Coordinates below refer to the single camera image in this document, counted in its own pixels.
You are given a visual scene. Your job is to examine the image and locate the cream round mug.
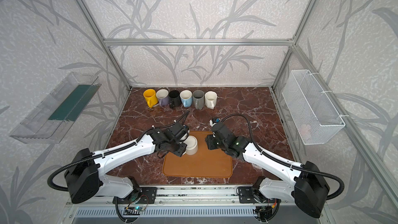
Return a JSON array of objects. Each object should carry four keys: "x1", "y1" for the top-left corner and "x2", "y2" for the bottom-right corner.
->
[{"x1": 184, "y1": 135, "x2": 198, "y2": 156}]

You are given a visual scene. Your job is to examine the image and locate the black mug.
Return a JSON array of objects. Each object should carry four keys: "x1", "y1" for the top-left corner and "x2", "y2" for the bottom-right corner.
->
[{"x1": 169, "y1": 90, "x2": 182, "y2": 109}]

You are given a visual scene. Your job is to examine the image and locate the white faceted mug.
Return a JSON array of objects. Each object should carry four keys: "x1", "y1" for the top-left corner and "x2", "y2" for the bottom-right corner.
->
[{"x1": 205, "y1": 91, "x2": 218, "y2": 110}]

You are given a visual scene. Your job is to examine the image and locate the purple mug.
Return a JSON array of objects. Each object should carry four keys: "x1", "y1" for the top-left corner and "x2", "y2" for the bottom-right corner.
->
[{"x1": 156, "y1": 89, "x2": 170, "y2": 107}]

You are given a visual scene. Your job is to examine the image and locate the yellow mug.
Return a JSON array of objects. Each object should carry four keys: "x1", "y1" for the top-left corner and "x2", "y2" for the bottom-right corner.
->
[{"x1": 143, "y1": 89, "x2": 159, "y2": 108}]

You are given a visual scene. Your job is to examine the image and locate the light blue mug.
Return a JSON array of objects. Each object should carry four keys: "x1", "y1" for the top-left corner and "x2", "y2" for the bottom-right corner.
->
[{"x1": 180, "y1": 90, "x2": 193, "y2": 108}]

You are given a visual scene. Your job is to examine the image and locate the grey mug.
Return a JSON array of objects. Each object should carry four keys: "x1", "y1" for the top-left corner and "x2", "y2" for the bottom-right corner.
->
[{"x1": 192, "y1": 90, "x2": 205, "y2": 110}]

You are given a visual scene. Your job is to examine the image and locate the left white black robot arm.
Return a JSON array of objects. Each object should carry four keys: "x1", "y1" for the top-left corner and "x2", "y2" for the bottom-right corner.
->
[{"x1": 47, "y1": 112, "x2": 189, "y2": 204}]

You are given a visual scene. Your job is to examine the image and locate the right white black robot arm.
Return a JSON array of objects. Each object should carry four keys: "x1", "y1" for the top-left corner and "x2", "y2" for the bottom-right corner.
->
[{"x1": 205, "y1": 117, "x2": 345, "y2": 218}]

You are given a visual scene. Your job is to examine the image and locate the brown rectangular tray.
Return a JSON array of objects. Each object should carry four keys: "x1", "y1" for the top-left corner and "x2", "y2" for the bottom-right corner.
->
[{"x1": 162, "y1": 131, "x2": 233, "y2": 178}]

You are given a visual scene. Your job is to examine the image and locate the green circuit board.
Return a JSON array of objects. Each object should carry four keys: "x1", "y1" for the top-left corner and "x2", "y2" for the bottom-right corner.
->
[{"x1": 125, "y1": 206, "x2": 147, "y2": 215}]

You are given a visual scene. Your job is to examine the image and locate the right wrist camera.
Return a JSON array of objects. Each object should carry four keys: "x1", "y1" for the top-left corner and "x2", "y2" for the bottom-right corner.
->
[{"x1": 209, "y1": 117, "x2": 220, "y2": 127}]

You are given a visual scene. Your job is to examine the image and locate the aluminium front rail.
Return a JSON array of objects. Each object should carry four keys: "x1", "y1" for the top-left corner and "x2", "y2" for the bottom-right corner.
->
[{"x1": 64, "y1": 184, "x2": 328, "y2": 207}]

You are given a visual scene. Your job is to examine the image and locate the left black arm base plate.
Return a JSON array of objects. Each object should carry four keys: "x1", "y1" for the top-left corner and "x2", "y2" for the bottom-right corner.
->
[{"x1": 131, "y1": 187, "x2": 158, "y2": 205}]

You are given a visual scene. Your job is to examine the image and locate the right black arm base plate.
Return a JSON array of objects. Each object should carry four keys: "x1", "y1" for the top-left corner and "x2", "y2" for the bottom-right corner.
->
[{"x1": 236, "y1": 186, "x2": 280, "y2": 204}]

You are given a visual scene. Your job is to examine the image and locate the white wire mesh basket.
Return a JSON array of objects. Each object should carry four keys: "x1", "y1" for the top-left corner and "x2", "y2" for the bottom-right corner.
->
[{"x1": 282, "y1": 69, "x2": 346, "y2": 145}]

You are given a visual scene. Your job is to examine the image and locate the clear plastic wall bin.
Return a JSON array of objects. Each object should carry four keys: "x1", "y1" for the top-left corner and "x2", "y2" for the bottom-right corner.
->
[{"x1": 9, "y1": 72, "x2": 101, "y2": 144}]

